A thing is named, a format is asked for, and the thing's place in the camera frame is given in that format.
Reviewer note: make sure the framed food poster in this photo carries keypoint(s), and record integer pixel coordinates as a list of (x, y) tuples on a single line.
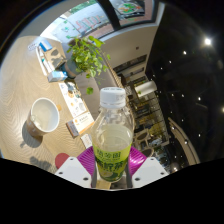
[(131, 8)]

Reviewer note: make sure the group of ceiling spotlights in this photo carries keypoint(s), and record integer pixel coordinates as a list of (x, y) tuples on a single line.
[(207, 41)]

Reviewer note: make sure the potted green leafy plant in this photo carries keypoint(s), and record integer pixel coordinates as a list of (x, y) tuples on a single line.
[(88, 55)]

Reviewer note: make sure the teal tissue pack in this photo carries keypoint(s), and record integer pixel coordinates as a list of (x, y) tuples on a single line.
[(56, 76)]

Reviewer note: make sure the small blue white packet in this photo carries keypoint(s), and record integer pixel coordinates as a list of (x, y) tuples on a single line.
[(45, 45)]

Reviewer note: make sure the brown ceramic mug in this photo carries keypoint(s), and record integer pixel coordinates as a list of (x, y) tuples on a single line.
[(45, 115)]

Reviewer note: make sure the group of dining chairs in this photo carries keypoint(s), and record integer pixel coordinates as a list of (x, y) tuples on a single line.
[(143, 136)]

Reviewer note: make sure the brown card with heart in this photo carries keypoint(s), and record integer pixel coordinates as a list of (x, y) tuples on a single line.
[(54, 58)]

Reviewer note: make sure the open printed menu brochure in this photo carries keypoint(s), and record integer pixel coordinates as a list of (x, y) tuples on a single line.
[(75, 100)]

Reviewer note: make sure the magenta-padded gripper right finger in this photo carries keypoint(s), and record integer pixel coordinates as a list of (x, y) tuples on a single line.
[(148, 170)]

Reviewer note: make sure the green-labelled clear drink bottle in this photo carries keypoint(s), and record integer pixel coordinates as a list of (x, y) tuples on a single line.
[(112, 140)]

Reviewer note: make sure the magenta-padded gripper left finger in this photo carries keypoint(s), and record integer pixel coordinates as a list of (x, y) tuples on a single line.
[(75, 170)]

